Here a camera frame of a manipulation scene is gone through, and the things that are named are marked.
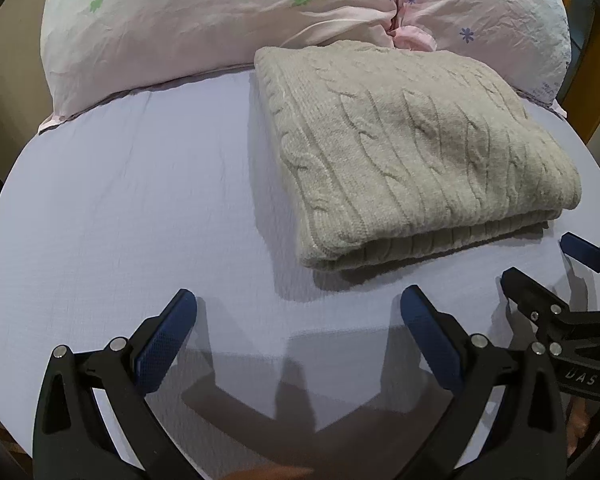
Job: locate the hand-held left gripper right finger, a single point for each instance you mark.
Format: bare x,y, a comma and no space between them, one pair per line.
430,332

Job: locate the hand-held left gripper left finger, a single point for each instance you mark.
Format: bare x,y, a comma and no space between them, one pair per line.
162,340

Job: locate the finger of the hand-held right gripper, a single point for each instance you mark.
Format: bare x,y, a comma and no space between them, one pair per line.
582,254
532,295

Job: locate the person's right hand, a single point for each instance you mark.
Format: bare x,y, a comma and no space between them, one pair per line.
579,425

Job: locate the lavender bed sheet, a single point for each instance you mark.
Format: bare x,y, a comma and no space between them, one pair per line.
130,220

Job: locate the pink crinkled flowered pillow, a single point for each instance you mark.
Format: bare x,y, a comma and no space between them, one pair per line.
485,25

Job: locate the pale pink flowered pillow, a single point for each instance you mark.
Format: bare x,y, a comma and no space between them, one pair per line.
205,25

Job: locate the wooden bed frame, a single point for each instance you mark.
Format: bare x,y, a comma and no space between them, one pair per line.
597,60

